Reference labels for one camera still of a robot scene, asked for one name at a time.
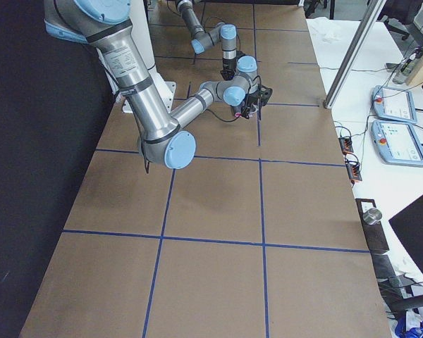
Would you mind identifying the upper orange black connector box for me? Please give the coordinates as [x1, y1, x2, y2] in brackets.
[338, 136, 354, 155]

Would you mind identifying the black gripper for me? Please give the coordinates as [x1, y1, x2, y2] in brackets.
[221, 51, 237, 80]
[241, 94, 257, 119]

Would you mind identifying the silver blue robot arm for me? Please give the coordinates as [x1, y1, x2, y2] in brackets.
[175, 0, 238, 80]
[44, 1, 261, 169]

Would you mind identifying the orange black connector box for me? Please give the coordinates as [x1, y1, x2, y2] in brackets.
[345, 159, 362, 184]
[338, 136, 354, 155]

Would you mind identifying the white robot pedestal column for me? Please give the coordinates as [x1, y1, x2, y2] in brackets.
[121, 0, 177, 115]

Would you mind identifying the lower orange black connector box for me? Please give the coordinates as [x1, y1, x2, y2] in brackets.
[345, 159, 362, 184]

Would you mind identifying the far teach pendant tablet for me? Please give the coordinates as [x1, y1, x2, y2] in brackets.
[372, 85, 417, 124]

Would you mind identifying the aluminium frame post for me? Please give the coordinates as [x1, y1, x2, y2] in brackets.
[324, 0, 386, 109]

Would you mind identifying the near teach pendant tablet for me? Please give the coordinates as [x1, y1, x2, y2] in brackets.
[371, 120, 423, 168]

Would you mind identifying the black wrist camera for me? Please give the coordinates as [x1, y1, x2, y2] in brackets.
[248, 84, 273, 106]

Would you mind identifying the crumpled white tissue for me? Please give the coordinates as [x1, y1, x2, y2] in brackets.
[321, 29, 342, 43]

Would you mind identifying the teach pendant tablet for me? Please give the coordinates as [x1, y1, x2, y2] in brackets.
[372, 85, 417, 124]
[371, 120, 423, 168]

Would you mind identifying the blue plastic bag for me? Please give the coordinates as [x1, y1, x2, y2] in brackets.
[394, 316, 423, 338]

